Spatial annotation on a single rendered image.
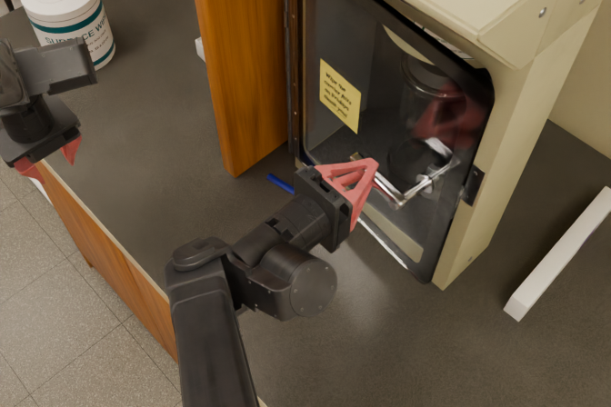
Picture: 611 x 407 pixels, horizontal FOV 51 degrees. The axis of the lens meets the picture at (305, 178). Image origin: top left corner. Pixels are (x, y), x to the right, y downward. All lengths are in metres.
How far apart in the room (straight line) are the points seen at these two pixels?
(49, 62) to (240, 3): 0.24
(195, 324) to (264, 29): 0.47
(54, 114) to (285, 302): 0.43
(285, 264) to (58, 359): 1.49
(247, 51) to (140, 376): 1.26
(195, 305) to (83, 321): 1.49
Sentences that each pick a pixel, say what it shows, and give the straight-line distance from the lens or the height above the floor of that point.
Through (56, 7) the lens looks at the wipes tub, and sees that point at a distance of 1.21.
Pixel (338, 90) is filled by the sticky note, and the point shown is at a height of 1.22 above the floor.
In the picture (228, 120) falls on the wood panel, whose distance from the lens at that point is 0.97.
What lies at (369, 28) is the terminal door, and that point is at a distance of 0.70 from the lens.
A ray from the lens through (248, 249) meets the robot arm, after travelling 0.67.
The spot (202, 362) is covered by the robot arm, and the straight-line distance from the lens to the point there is 0.54.
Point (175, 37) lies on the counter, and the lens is 1.33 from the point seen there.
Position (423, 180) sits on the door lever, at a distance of 0.76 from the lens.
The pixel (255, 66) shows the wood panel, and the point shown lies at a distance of 0.94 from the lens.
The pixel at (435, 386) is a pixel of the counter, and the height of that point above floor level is 0.94.
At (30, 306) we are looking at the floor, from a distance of 2.16.
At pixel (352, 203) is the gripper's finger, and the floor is 1.23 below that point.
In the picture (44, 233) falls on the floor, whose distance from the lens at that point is 2.27.
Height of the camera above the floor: 1.81
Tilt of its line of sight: 54 degrees down
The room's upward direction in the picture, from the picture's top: straight up
